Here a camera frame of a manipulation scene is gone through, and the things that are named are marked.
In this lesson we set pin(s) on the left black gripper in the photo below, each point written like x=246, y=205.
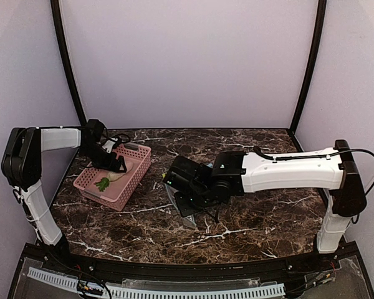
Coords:
x=113, y=162

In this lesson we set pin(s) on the black frame post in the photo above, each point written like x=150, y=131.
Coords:
x=310, y=67
x=66, y=63

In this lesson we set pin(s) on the left black frame post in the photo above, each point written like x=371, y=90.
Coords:
x=66, y=63

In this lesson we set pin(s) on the black front table rail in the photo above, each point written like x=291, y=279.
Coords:
x=287, y=269

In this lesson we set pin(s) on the white toy bun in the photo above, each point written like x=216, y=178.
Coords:
x=113, y=176

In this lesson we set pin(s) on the green toy lettuce leaf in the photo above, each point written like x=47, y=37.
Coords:
x=102, y=184

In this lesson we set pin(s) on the white slotted cable duct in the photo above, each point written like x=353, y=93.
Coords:
x=129, y=288

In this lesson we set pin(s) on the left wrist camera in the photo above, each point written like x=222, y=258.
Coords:
x=114, y=142

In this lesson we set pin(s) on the pink perforated plastic basket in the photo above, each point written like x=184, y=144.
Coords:
x=114, y=189

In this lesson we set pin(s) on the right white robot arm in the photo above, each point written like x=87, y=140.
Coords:
x=333, y=169

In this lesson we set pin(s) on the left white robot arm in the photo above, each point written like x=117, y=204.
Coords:
x=22, y=166

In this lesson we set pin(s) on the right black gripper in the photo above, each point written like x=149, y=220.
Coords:
x=184, y=202

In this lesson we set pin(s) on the right black frame post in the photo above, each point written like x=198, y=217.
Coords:
x=310, y=67

